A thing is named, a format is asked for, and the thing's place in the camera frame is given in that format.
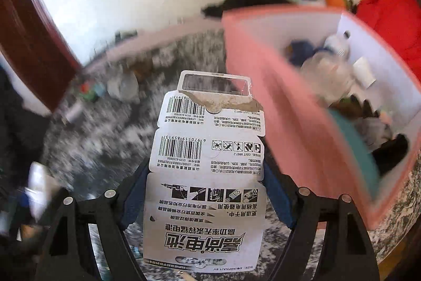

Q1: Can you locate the teal glasses case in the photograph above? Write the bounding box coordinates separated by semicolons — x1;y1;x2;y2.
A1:
328;110;380;200

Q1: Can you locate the white yarn ball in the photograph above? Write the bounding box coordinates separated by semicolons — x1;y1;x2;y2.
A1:
323;34;350;59

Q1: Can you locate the small white tube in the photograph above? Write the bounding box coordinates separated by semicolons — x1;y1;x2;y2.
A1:
63;101;84;123

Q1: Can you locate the black glove with grey stripe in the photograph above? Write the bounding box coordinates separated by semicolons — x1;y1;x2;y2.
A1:
372;134;409;176

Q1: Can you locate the dark red wooden door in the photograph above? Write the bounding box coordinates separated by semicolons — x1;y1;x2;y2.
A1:
1;0;81;111

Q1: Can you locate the blue figurine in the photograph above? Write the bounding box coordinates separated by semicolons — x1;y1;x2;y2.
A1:
286;40;319;67

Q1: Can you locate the pastel rainbow clear pouch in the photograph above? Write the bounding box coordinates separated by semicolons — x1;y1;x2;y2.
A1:
300;51;354;105

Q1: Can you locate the white battery card pack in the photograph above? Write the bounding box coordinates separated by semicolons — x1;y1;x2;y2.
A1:
143;71;266;273

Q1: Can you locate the red backpack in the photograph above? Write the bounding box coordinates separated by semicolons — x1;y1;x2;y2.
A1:
356;0;420;78

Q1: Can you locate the black glove with green stitching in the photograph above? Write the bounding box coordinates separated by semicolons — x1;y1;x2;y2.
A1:
330;95;380;120

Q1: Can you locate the grey cup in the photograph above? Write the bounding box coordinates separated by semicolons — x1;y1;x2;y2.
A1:
107;71;139;102

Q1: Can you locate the white small cup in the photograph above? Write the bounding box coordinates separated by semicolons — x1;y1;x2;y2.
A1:
353;56;376;88

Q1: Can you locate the colourful small toy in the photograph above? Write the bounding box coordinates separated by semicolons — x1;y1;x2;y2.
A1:
79;81;106;103

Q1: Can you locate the pink storage box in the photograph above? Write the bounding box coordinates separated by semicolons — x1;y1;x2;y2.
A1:
222;5;420;229

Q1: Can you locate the grey rectangular case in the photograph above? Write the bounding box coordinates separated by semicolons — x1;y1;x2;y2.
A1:
353;117;393;152

